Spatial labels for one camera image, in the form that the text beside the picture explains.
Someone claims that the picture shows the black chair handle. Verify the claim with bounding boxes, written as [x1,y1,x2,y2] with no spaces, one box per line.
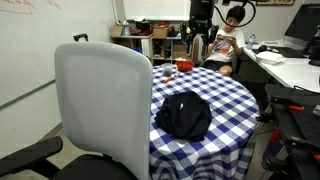
[72,32,90,43]

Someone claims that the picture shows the black keyboard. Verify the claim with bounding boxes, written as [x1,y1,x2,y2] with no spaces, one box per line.
[252,46,306,59]

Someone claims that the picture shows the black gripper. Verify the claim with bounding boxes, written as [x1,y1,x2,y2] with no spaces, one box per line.
[180,18,221,48]

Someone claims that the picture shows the grey plastic cup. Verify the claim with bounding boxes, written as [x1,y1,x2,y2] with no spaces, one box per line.
[162,63,174,78]

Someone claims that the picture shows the small tilted cardboard box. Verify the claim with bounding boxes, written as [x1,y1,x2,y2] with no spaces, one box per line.
[110,24,124,38]

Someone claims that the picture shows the white desk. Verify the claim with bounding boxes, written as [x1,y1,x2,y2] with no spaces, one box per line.
[243,39,320,94]

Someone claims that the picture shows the open cardboard box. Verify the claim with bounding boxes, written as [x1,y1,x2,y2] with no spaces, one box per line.
[153,26,170,39]

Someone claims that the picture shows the red clamp handle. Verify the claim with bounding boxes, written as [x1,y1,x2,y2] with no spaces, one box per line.
[288,104,305,112]

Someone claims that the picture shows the black headphones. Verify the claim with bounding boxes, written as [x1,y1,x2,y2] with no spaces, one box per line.
[257,44,279,54]

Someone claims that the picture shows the red bowl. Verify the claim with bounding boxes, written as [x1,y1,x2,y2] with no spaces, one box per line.
[175,60,195,73]

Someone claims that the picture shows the white stacked containers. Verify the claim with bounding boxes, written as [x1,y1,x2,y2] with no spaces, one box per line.
[255,50,285,65]

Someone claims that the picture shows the flat cardboard box in shelf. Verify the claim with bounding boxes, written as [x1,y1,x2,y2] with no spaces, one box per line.
[172,50,190,60]

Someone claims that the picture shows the black computer monitor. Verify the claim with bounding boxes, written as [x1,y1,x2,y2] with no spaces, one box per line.
[284,3,320,43]

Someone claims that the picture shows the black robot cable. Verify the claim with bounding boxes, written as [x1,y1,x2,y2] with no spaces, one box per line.
[213,0,258,29]

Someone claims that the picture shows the seated person white t-shirt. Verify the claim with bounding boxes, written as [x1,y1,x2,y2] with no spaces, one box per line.
[203,4,247,77]

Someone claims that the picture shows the black cloth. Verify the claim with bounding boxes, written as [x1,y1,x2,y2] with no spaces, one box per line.
[154,90,213,143]

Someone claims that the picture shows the black chair armrest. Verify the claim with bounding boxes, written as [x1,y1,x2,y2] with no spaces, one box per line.
[0,135,64,178]

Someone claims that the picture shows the wooden shelf unit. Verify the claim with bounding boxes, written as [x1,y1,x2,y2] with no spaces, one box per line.
[111,33,204,66]

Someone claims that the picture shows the black robot cart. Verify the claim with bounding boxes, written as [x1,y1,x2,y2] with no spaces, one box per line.
[258,83,320,180]

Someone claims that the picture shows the clear water bottle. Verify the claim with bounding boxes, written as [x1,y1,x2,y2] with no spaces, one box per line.
[246,33,257,51]

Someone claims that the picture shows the grey office chair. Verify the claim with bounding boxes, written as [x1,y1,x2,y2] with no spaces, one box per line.
[54,41,154,180]
[199,34,209,66]

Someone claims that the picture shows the framed picture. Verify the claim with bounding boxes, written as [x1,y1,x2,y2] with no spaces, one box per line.
[255,0,296,6]

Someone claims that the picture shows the black pot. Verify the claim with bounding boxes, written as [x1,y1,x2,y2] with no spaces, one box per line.
[134,19,152,32]

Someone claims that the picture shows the black office chair seat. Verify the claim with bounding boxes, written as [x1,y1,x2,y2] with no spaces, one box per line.
[49,153,138,180]

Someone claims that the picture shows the blue checkered round table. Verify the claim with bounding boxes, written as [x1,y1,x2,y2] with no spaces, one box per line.
[148,64,261,180]

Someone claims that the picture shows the large wall whiteboard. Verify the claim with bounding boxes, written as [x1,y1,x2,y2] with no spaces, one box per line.
[0,0,116,111]

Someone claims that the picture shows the white projection board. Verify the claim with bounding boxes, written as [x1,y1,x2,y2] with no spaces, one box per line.
[122,0,192,22]

